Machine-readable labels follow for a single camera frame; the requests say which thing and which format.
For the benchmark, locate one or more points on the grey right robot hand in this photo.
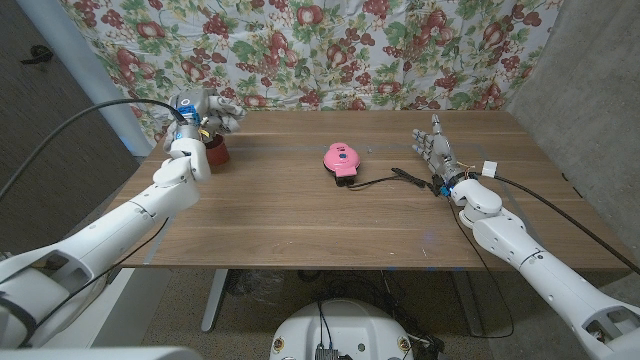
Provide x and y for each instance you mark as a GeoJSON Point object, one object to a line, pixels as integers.
{"type": "Point", "coordinates": [442, 152]}

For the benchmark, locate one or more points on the pink toy waffle maker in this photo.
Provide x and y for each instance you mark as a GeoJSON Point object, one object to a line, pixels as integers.
{"type": "Point", "coordinates": [341, 159]}

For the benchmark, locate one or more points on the white robot torso edge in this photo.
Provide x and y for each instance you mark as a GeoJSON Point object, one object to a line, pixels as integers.
{"type": "Point", "coordinates": [100, 354]}

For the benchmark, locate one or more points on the floral fruit print backdrop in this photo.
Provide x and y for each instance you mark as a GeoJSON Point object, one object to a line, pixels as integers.
{"type": "Point", "coordinates": [310, 55]}

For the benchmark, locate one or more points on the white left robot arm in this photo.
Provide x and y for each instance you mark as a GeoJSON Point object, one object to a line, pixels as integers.
{"type": "Point", "coordinates": [110, 235]}

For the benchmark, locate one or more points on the red cup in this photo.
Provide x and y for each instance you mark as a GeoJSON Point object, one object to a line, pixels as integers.
{"type": "Point", "coordinates": [218, 152]}

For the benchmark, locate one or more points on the white table leg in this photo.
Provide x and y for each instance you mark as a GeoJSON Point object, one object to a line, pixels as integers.
{"type": "Point", "coordinates": [214, 300]}
{"type": "Point", "coordinates": [467, 300]}

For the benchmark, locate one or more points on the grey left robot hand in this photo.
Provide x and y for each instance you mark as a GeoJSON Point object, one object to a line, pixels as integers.
{"type": "Point", "coordinates": [192, 107]}

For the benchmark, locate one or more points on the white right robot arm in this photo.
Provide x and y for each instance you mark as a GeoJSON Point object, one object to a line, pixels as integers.
{"type": "Point", "coordinates": [545, 280]}

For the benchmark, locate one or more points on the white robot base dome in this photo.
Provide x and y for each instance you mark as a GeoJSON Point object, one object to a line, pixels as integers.
{"type": "Point", "coordinates": [340, 330]}

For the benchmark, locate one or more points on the pale blue pillar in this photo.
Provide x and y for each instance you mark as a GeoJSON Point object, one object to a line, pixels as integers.
{"type": "Point", "coordinates": [85, 70]}

